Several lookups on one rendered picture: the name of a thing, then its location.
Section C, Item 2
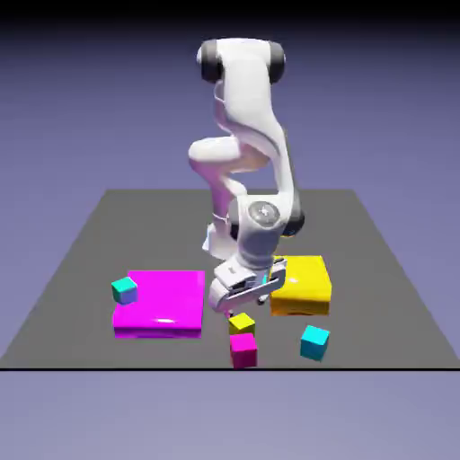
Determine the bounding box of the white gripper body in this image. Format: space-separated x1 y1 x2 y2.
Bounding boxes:
207 264 288 314

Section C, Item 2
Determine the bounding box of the small yellow cube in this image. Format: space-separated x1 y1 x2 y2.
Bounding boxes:
228 311 257 336

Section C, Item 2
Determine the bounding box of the small magenta cube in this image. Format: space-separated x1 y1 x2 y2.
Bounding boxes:
229 332 259 370

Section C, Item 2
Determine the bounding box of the small cyan cube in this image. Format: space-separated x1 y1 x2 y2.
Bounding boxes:
110 275 139 306
299 324 331 362

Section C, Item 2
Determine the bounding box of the large yellow box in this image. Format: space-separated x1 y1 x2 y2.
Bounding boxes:
269 254 332 318

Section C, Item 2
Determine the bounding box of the large magenta box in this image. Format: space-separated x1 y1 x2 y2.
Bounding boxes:
111 270 207 340

